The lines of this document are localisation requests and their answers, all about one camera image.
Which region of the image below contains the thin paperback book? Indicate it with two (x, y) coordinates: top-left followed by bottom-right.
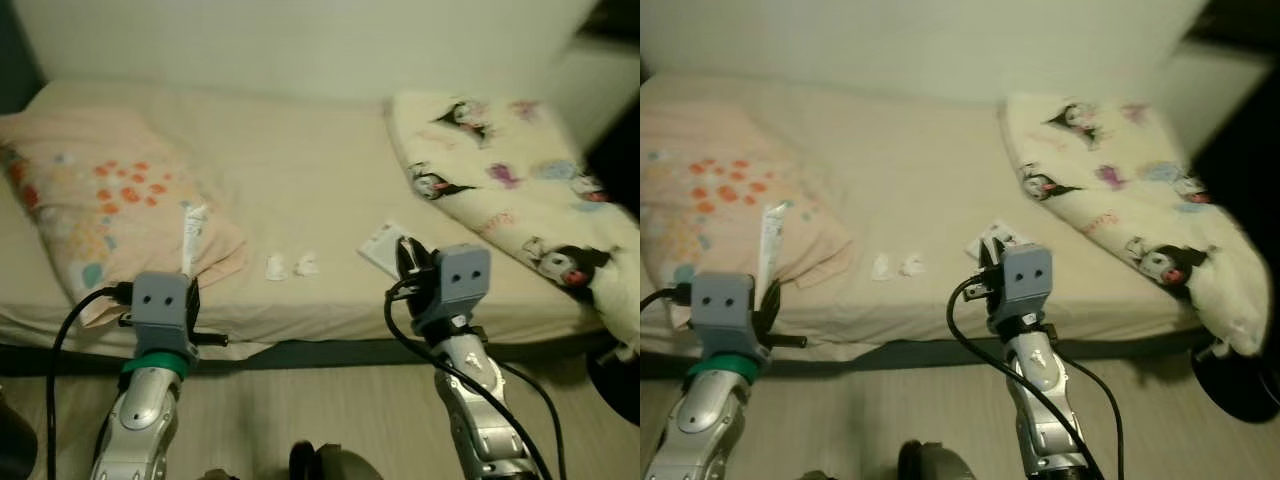
(358, 222), (431, 279)
(965, 220), (1031, 269)

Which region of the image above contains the pink patterned pillow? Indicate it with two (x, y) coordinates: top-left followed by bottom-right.
(0, 105), (249, 326)
(640, 105), (853, 326)

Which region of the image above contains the black floor fan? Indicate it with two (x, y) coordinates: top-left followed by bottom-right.
(585, 340), (641, 426)
(1190, 340), (1280, 426)

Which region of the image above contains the robot leg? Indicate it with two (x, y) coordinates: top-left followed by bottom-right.
(288, 440), (401, 480)
(897, 440), (1001, 480)

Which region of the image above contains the dark headboard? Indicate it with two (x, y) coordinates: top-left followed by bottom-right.
(0, 0), (46, 113)

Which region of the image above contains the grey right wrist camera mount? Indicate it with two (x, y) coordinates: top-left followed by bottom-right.
(410, 245), (493, 331)
(988, 243), (1054, 321)

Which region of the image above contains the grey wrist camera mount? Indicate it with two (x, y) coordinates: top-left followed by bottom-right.
(410, 245), (493, 331)
(988, 243), (1054, 321)
(688, 270), (766, 359)
(128, 270), (201, 351)

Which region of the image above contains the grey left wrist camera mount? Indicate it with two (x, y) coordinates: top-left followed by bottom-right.
(688, 270), (766, 359)
(128, 270), (201, 351)

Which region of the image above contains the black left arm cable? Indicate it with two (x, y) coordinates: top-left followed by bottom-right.
(640, 283), (693, 311)
(45, 285), (131, 480)

